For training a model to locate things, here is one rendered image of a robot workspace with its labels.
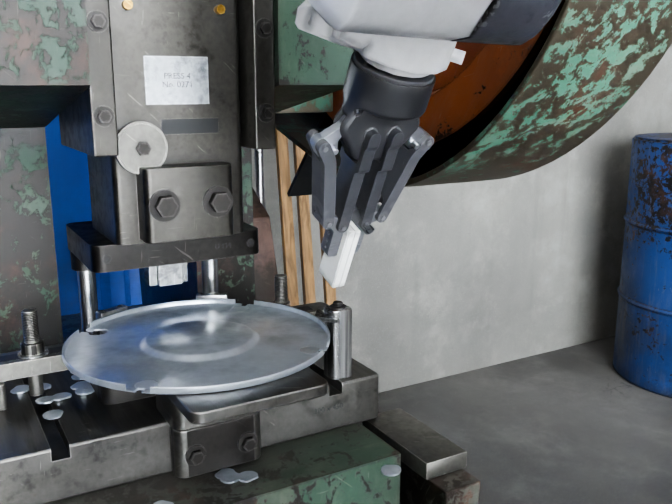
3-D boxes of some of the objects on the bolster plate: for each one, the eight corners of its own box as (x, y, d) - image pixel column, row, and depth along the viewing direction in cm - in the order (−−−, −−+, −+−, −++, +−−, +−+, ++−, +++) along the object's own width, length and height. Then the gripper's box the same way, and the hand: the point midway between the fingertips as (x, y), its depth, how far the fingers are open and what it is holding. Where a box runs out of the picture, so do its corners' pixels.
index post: (353, 376, 92) (354, 302, 90) (332, 381, 91) (332, 306, 88) (342, 369, 94) (342, 297, 92) (321, 373, 93) (321, 300, 91)
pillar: (222, 323, 103) (218, 225, 100) (207, 326, 102) (203, 226, 99) (216, 319, 105) (213, 222, 102) (201, 322, 104) (197, 224, 101)
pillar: (102, 344, 95) (94, 237, 92) (84, 346, 94) (76, 239, 91) (98, 339, 97) (90, 234, 94) (81, 341, 96) (72, 236, 93)
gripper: (353, 80, 57) (291, 312, 70) (479, 80, 64) (401, 291, 77) (308, 40, 62) (259, 264, 75) (430, 44, 68) (364, 249, 82)
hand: (339, 251), depth 74 cm, fingers closed
